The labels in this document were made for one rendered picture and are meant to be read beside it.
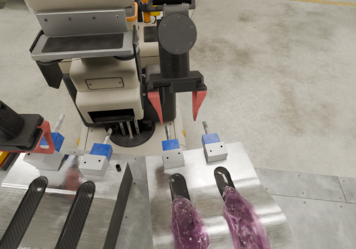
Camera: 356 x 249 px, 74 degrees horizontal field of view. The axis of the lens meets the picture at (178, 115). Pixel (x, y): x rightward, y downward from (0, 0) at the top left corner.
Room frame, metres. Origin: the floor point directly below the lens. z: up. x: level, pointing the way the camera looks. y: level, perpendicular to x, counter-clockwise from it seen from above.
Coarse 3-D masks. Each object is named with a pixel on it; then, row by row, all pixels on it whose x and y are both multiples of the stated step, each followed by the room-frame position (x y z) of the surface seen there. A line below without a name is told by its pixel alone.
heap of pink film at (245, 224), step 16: (224, 192) 0.22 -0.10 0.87; (176, 208) 0.17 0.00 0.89; (192, 208) 0.17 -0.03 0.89; (224, 208) 0.17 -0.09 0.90; (240, 208) 0.17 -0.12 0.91; (176, 224) 0.14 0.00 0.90; (192, 224) 0.14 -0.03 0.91; (240, 224) 0.14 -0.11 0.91; (256, 224) 0.13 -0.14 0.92; (176, 240) 0.11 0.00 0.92; (192, 240) 0.10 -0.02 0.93; (208, 240) 0.11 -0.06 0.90; (240, 240) 0.11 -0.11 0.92; (256, 240) 0.11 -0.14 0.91
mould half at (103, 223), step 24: (24, 168) 0.26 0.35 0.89; (72, 168) 0.26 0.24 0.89; (0, 192) 0.21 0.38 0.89; (24, 192) 0.21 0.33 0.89; (48, 192) 0.21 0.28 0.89; (72, 192) 0.21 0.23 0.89; (96, 192) 0.21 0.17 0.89; (120, 192) 0.21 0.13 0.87; (0, 216) 0.16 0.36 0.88; (48, 216) 0.16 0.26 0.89; (96, 216) 0.16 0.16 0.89; (120, 216) 0.18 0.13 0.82; (0, 240) 0.12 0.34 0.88; (24, 240) 0.12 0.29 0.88; (48, 240) 0.12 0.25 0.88; (96, 240) 0.12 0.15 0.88
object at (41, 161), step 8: (56, 128) 0.34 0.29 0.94; (56, 136) 0.31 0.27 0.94; (40, 144) 0.30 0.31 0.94; (56, 144) 0.30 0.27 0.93; (56, 152) 0.28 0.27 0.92; (24, 160) 0.26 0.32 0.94; (32, 160) 0.25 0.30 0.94; (40, 160) 0.25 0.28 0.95; (48, 160) 0.26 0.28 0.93; (56, 160) 0.27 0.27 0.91; (40, 168) 0.26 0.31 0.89; (48, 168) 0.26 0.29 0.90; (56, 168) 0.26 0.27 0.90
